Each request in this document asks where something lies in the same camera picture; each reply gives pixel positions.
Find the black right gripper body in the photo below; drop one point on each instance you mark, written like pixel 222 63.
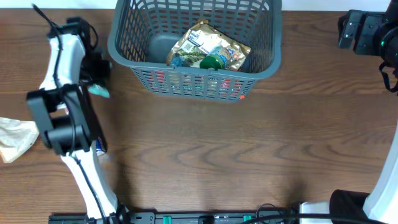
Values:
pixel 367 42

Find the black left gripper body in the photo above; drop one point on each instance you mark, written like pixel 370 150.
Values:
pixel 91 68

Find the teal snack packet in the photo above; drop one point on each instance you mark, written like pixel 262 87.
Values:
pixel 99 90

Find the grey plastic slotted basket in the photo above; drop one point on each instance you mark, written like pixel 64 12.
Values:
pixel 144 32

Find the Kleenex tissue multipack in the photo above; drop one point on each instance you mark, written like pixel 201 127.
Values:
pixel 100 148

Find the orange spaghetti packet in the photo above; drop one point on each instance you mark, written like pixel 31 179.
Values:
pixel 206 87

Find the gold foil food pouch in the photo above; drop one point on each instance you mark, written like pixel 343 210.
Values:
pixel 199 41

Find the green lid jar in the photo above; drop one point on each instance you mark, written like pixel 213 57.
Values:
pixel 218 58

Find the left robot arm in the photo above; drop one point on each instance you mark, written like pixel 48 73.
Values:
pixel 64 115

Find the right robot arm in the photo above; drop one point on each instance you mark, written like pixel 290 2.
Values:
pixel 356 123

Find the crumpled beige paper bag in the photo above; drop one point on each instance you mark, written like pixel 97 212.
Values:
pixel 16 138

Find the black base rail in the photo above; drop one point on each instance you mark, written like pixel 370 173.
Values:
pixel 199 217

